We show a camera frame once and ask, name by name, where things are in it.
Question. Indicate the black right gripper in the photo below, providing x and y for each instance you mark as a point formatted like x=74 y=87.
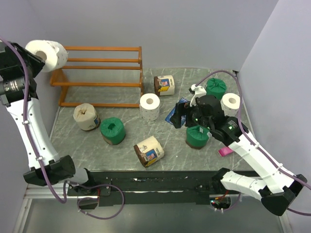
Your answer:
x=180 y=110

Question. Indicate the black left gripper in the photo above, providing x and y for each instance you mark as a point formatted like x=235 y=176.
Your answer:
x=37 y=62

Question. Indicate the white dotted roll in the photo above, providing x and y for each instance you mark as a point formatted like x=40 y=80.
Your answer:
x=149 y=105
x=230 y=104
x=52 y=53

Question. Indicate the green roll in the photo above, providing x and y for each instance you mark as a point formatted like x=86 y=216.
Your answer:
x=197 y=137
x=112 y=130
x=216 y=87

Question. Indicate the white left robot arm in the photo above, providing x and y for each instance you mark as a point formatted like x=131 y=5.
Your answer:
x=19 y=96

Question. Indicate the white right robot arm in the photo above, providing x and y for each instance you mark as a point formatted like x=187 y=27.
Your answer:
x=276 y=187

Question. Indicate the orange wooden shelf rack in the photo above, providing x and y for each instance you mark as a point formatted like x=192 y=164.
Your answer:
x=101 y=76

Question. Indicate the cartoon wrapped roll back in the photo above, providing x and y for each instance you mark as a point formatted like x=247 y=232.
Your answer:
x=164 y=85

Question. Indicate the cream wrapped roll front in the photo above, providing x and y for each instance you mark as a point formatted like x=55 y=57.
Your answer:
x=149 y=151

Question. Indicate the cream wrapped roll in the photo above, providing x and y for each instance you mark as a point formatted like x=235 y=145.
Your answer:
x=149 y=151
x=86 y=117

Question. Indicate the pink small box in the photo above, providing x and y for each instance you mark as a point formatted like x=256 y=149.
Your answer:
x=225 y=151

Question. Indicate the cream wrapped roll left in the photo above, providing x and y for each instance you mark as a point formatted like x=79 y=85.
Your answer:
x=86 y=117

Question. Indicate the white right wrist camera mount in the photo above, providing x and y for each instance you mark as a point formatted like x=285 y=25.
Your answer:
x=197 y=91

